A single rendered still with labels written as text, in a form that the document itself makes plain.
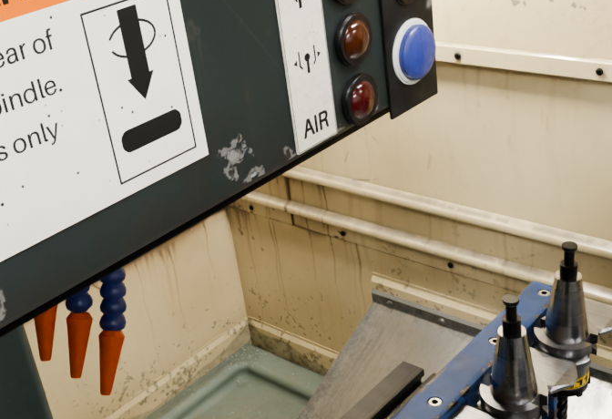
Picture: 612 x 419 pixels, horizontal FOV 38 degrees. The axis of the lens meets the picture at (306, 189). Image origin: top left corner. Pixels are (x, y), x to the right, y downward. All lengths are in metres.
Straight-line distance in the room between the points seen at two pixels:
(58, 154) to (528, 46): 1.01
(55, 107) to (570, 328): 0.68
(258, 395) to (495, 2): 1.03
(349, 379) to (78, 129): 1.31
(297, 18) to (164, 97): 0.08
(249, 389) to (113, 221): 1.62
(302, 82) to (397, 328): 1.24
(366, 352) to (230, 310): 0.45
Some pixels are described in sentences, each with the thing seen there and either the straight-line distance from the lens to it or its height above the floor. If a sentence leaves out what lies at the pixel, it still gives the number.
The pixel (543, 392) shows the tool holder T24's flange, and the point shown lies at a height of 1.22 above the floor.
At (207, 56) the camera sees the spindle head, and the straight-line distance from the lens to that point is 0.38.
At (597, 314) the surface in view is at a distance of 0.99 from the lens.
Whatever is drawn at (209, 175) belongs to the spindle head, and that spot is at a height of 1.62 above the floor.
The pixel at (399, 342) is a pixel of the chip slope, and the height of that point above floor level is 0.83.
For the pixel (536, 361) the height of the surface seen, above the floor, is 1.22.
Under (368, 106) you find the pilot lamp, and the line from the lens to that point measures 0.45.
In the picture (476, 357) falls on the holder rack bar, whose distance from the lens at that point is 0.91.
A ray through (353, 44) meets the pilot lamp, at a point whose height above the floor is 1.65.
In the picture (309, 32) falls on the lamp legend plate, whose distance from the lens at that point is 0.42.
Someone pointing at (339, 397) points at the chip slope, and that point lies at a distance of 1.60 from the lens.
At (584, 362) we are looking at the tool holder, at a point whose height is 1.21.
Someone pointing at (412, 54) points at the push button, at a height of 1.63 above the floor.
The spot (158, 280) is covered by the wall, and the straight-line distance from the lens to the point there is 1.81.
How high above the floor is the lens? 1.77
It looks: 25 degrees down
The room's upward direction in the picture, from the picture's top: 8 degrees counter-clockwise
